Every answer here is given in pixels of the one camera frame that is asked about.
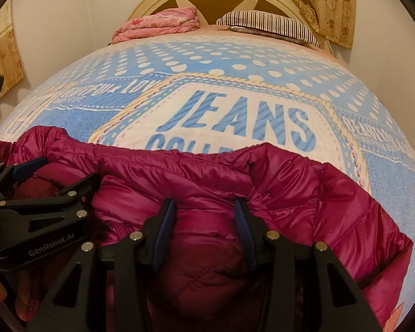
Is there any pink bed sheet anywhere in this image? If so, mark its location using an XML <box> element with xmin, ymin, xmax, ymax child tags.
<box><xmin>194</xmin><ymin>24</ymin><xmax>336</xmax><ymax>56</ymax></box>

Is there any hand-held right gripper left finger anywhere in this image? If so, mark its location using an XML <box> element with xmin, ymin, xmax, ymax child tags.
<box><xmin>26</xmin><ymin>199</ymin><xmax>178</xmax><ymax>332</ymax></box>

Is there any magenta puffer jacket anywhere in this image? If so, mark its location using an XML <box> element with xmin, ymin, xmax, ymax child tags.
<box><xmin>0</xmin><ymin>125</ymin><xmax>414</xmax><ymax>332</ymax></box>

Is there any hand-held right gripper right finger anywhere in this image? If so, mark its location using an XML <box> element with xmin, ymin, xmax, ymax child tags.
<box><xmin>233</xmin><ymin>198</ymin><xmax>383</xmax><ymax>332</ymax></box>

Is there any person's left hand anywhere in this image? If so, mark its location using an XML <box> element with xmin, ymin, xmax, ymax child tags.
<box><xmin>0</xmin><ymin>276</ymin><xmax>38</xmax><ymax>323</ymax></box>

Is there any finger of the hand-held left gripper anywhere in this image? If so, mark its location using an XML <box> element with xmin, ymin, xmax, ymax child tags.
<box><xmin>0</xmin><ymin>157</ymin><xmax>50</xmax><ymax>190</ymax></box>
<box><xmin>3</xmin><ymin>172</ymin><xmax>102</xmax><ymax>212</ymax></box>

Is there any striped pillow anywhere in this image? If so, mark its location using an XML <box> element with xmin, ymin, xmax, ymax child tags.
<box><xmin>216</xmin><ymin>10</ymin><xmax>321</xmax><ymax>48</ymax></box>

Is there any bed with pink blue bedspread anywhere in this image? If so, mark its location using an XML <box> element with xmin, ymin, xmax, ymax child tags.
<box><xmin>0</xmin><ymin>31</ymin><xmax>415</xmax><ymax>332</ymax></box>

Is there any beige floral curtain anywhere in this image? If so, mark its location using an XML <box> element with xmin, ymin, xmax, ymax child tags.
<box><xmin>0</xmin><ymin>0</ymin><xmax>25</xmax><ymax>101</ymax></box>
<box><xmin>259</xmin><ymin>0</ymin><xmax>357</xmax><ymax>51</ymax></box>

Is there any folded pink floral quilt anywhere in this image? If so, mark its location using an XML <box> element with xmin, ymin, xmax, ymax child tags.
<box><xmin>111</xmin><ymin>6</ymin><xmax>202</xmax><ymax>44</ymax></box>

